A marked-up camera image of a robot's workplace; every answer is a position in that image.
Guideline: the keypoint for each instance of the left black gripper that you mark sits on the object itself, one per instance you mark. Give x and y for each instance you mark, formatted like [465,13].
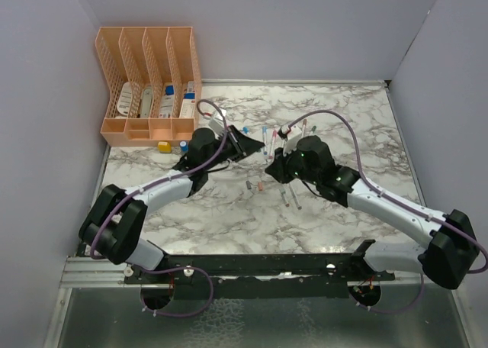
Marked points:
[242,144]

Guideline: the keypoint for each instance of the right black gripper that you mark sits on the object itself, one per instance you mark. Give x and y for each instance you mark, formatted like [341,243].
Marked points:
[278,167]

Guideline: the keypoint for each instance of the peach marker pen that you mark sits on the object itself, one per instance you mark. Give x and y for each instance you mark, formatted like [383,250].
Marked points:
[284,197]

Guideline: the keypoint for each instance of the grey marker pen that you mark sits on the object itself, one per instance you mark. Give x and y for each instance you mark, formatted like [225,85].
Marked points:
[294,197]

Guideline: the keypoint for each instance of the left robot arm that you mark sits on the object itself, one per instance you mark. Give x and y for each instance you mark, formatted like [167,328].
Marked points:
[114,224]

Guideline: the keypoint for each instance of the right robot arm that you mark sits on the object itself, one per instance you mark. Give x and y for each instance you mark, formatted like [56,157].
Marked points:
[442,245]

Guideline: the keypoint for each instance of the light blue marker pen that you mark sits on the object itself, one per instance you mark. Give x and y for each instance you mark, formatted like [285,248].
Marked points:
[265,140]

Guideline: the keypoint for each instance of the pink marker pen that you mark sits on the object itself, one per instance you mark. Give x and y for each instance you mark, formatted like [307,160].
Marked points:
[272,145]

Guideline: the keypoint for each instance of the brown marker pen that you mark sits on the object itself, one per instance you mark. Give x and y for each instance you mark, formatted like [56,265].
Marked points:
[304,127]

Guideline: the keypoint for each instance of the blue round stamp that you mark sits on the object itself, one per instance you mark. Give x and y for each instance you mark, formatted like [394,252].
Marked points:
[184,146]

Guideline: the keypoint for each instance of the white cardboard box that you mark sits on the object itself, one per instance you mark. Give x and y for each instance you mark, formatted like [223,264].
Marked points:
[188,105]

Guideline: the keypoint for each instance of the yellow rectangular stamp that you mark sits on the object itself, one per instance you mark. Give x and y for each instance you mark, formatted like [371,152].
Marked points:
[164,147]

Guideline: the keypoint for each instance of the white paper packet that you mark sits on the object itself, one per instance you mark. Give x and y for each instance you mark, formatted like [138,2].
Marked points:
[167,102]

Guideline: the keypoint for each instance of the peach plastic desk organizer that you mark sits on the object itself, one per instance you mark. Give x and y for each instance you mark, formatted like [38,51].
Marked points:
[154,57]

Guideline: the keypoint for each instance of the grey stapler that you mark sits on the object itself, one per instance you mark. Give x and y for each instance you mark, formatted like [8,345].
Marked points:
[146,102]

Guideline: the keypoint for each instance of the white remote in organizer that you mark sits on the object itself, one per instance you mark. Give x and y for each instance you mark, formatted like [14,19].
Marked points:
[124,100]

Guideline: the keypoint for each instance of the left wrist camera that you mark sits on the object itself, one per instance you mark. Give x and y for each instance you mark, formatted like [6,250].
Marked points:
[216,123]

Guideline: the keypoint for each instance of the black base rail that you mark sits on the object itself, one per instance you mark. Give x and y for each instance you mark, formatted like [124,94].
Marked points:
[257,276]

